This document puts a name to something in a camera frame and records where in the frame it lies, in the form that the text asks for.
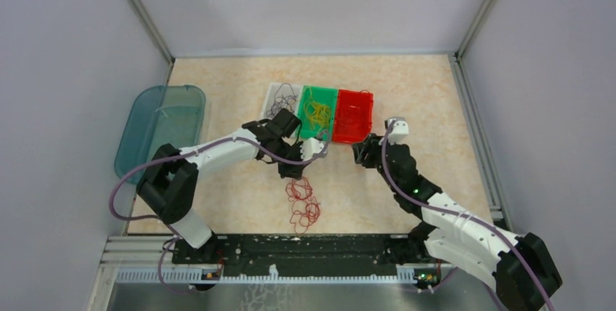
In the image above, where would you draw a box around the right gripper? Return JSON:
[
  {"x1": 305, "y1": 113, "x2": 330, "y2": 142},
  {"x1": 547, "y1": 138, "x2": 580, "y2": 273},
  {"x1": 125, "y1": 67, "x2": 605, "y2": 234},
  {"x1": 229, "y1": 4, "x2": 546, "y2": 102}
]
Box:
[{"x1": 352, "y1": 133, "x2": 400, "y2": 193}]

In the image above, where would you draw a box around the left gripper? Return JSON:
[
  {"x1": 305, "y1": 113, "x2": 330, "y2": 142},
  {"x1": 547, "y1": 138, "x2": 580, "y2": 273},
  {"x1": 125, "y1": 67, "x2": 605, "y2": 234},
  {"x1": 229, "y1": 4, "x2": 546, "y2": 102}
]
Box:
[{"x1": 272, "y1": 138, "x2": 312, "y2": 180}]

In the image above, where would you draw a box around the coloured wire bundle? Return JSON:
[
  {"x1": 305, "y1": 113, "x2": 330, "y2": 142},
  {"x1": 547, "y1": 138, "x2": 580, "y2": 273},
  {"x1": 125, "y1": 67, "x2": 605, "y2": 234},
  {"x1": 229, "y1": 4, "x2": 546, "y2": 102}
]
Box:
[{"x1": 285, "y1": 177, "x2": 323, "y2": 235}]

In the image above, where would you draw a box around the yellow wire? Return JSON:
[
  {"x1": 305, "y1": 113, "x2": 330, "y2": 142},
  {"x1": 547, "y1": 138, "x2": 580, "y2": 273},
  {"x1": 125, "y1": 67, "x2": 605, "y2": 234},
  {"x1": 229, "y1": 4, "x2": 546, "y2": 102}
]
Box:
[{"x1": 299, "y1": 88, "x2": 335, "y2": 140}]

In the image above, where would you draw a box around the purple wire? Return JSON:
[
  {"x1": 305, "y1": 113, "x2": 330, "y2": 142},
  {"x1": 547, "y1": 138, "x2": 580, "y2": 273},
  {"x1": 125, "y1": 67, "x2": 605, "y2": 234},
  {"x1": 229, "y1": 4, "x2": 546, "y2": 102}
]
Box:
[{"x1": 265, "y1": 83, "x2": 299, "y2": 117}]

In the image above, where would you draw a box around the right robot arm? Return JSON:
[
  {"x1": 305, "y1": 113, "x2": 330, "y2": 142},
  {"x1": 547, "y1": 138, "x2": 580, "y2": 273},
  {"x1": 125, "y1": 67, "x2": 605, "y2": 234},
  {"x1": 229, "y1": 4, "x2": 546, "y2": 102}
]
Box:
[{"x1": 352, "y1": 134, "x2": 563, "y2": 310}]

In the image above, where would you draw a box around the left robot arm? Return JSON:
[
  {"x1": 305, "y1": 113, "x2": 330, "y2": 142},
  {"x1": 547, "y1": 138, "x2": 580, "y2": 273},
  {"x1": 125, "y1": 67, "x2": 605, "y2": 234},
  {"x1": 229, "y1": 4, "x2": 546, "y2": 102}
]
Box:
[{"x1": 137, "y1": 108, "x2": 327, "y2": 263}]

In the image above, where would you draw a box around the red plastic bin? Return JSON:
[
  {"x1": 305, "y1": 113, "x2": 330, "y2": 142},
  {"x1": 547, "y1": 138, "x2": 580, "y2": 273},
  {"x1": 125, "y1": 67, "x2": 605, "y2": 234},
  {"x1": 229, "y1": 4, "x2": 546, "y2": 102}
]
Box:
[{"x1": 333, "y1": 89, "x2": 373, "y2": 144}]

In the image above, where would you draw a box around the green plastic bin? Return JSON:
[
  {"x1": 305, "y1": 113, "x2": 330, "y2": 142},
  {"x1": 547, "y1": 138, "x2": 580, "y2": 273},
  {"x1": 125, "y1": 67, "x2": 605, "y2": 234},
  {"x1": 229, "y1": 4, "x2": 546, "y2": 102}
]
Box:
[{"x1": 297, "y1": 85, "x2": 339, "y2": 141}]

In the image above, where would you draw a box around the white plastic bin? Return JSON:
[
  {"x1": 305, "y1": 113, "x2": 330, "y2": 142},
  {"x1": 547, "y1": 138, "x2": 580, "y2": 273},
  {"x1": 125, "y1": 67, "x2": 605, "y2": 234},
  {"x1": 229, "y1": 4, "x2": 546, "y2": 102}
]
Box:
[{"x1": 260, "y1": 82, "x2": 304, "y2": 118}]

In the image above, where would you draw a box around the teal translucent tray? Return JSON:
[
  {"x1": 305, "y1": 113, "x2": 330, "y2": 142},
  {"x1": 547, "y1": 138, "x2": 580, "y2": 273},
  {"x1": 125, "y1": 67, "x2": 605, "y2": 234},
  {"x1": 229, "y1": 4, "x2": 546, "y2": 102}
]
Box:
[{"x1": 114, "y1": 85, "x2": 206, "y2": 178}]

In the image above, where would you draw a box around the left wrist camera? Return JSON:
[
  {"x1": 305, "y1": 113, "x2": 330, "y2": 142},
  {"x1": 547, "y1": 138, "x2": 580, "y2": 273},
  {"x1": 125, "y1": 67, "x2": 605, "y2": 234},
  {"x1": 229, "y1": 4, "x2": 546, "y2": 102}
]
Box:
[{"x1": 300, "y1": 131, "x2": 329, "y2": 162}]

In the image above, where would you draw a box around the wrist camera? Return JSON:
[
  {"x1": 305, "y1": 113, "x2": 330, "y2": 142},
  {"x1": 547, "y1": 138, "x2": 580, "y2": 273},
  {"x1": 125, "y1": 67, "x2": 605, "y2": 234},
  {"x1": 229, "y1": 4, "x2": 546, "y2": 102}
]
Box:
[
  {"x1": 384, "y1": 116, "x2": 410, "y2": 144},
  {"x1": 300, "y1": 131, "x2": 329, "y2": 162}
]

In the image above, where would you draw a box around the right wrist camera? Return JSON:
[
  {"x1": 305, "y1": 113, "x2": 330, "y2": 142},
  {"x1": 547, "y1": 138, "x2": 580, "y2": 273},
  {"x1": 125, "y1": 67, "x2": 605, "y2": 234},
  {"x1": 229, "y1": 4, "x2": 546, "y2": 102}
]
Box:
[{"x1": 384, "y1": 116, "x2": 410, "y2": 144}]

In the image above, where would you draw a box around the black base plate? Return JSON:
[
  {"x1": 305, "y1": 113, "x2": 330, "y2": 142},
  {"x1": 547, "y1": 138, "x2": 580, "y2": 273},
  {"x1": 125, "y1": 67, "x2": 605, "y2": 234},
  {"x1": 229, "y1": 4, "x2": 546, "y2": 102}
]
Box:
[{"x1": 164, "y1": 234, "x2": 443, "y2": 285}]

